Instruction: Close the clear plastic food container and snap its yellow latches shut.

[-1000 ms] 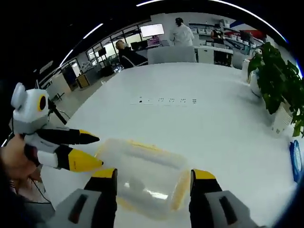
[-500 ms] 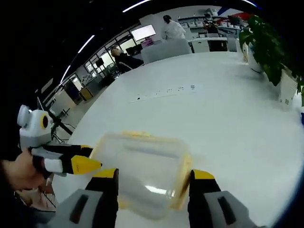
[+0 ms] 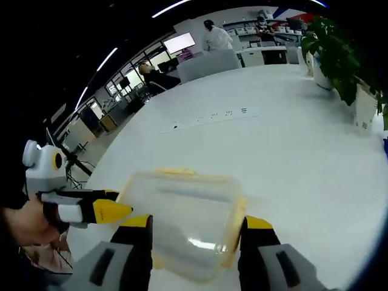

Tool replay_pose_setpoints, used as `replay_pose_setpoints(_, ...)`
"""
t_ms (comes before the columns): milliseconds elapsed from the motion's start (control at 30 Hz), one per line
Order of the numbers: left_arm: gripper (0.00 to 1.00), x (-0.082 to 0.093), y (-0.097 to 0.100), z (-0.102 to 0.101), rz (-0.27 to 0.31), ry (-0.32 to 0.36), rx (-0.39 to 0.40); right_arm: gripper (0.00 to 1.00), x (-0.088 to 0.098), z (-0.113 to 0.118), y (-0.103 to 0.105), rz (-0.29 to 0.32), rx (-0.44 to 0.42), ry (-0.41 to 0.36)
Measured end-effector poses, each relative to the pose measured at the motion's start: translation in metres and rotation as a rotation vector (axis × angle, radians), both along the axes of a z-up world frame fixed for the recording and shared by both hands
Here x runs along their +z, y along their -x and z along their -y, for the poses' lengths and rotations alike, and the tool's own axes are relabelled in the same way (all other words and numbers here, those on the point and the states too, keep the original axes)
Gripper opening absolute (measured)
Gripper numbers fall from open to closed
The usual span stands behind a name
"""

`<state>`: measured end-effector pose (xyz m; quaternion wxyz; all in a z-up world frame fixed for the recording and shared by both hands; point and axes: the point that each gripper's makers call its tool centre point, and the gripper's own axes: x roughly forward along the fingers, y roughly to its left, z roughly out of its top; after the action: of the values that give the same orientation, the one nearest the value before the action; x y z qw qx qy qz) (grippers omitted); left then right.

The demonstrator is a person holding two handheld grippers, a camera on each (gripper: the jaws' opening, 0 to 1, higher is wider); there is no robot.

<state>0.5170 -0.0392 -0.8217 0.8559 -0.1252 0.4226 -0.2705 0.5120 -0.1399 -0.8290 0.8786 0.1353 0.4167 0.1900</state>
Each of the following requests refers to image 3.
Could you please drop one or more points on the person's light patterned clothing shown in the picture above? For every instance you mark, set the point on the person's light patterned clothing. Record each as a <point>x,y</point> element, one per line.
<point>48,256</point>

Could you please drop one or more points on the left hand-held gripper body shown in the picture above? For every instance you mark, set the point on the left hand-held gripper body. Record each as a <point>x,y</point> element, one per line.
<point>45,175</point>

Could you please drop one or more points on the potted green plant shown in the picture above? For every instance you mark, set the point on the potted green plant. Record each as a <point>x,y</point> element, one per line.
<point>336,57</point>

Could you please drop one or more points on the clear plastic box yellow buckles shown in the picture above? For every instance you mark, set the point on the clear plastic box yellow buckles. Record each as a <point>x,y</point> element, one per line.
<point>188,218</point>

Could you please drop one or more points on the white counter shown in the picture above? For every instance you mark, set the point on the white counter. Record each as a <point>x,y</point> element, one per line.
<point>266,56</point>

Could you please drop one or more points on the person's left hand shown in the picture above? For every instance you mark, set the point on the person's left hand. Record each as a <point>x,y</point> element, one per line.
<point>28,222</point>

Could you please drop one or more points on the grey chair back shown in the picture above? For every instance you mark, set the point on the grey chair back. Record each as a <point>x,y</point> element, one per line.
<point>209,66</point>

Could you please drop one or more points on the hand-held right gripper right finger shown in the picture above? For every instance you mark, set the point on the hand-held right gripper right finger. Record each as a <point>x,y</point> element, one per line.
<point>266,263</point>

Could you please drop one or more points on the table power outlet strip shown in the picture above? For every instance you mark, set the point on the table power outlet strip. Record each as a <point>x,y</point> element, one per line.
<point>212,119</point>

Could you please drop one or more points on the black tripod stand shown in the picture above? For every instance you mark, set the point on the black tripod stand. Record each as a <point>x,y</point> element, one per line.
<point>74,160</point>

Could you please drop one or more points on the wall monitor screen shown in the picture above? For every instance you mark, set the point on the wall monitor screen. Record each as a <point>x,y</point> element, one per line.
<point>180,43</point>

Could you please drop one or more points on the white wall shelves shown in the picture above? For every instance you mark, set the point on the white wall shelves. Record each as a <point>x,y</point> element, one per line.
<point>266,30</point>

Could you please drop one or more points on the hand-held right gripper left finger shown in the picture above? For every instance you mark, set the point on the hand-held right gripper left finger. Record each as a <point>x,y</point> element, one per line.
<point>121,260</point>

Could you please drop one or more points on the white carton box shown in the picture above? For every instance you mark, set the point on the white carton box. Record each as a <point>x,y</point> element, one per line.
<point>363,109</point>

